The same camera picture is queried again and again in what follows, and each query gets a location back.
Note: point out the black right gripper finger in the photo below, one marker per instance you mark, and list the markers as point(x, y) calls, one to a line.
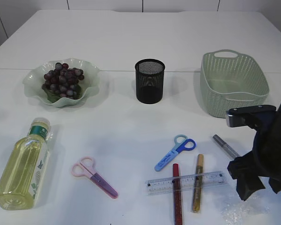
point(247, 184)

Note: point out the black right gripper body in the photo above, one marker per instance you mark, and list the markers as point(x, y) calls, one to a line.
point(248, 169)

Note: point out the clear plastic sheet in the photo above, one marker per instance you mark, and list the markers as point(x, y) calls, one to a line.
point(235, 211)

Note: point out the pink scissors with cover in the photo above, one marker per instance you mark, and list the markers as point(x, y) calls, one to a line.
point(85, 167)

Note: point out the purple artificial grape bunch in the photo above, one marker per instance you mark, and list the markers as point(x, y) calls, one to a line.
point(63, 82)

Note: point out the yellow tea plastic bottle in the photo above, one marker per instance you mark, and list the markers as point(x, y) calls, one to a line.
point(21, 181)

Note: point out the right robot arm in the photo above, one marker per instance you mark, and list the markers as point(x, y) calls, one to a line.
point(267, 140)

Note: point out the silver glitter pen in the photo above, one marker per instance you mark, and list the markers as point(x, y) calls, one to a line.
point(227, 148)

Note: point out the gold glitter pen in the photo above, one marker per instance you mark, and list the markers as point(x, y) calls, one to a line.
point(197, 187)

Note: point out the red glitter pen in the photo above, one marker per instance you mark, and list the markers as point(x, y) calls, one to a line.
point(178, 217)

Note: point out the transparent plastic ruler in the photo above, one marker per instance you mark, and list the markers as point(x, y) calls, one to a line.
point(165, 186)

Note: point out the green plastic woven basket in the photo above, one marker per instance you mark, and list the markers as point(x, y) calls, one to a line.
point(231, 82)

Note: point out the black mesh pen holder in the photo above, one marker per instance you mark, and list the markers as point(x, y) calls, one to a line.
point(149, 77)

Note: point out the green wavy glass plate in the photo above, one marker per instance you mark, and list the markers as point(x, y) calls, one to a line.
point(34, 80)

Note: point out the blue scissors with cover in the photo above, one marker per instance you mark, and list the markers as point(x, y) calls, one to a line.
point(182, 143)

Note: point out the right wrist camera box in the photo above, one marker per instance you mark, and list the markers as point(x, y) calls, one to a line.
point(254, 117)

